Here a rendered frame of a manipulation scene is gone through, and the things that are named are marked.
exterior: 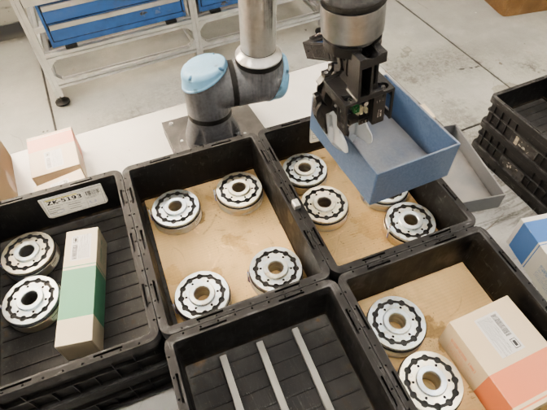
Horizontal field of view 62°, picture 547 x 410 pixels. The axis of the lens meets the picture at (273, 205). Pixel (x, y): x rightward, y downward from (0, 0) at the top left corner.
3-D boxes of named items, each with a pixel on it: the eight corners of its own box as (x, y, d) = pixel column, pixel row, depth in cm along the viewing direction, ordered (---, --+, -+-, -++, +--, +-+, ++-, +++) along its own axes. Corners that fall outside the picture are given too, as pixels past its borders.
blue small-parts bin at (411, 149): (308, 128, 82) (311, 95, 76) (379, 105, 86) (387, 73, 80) (369, 206, 70) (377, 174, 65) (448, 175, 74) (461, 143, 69)
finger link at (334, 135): (339, 175, 69) (340, 130, 62) (321, 150, 73) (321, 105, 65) (356, 168, 70) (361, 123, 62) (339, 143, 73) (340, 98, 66)
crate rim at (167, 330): (123, 175, 97) (120, 167, 95) (255, 138, 104) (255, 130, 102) (164, 344, 74) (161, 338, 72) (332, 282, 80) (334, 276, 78)
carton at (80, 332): (102, 353, 81) (92, 340, 76) (67, 360, 80) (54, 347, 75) (107, 243, 95) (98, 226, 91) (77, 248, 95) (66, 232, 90)
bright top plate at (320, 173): (275, 162, 106) (275, 160, 105) (315, 150, 108) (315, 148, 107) (293, 192, 100) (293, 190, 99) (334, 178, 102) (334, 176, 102)
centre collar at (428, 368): (409, 372, 74) (410, 370, 74) (436, 362, 75) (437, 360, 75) (425, 402, 71) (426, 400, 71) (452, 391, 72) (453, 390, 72)
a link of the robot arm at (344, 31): (308, -7, 53) (370, -28, 54) (310, 28, 57) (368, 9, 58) (339, 23, 49) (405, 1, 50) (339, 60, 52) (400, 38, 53)
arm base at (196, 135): (179, 130, 130) (172, 101, 123) (228, 115, 134) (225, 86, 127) (197, 162, 120) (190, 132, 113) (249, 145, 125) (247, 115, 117)
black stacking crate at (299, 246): (136, 204, 105) (122, 170, 96) (257, 168, 111) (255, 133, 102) (176, 364, 81) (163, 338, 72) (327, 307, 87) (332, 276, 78)
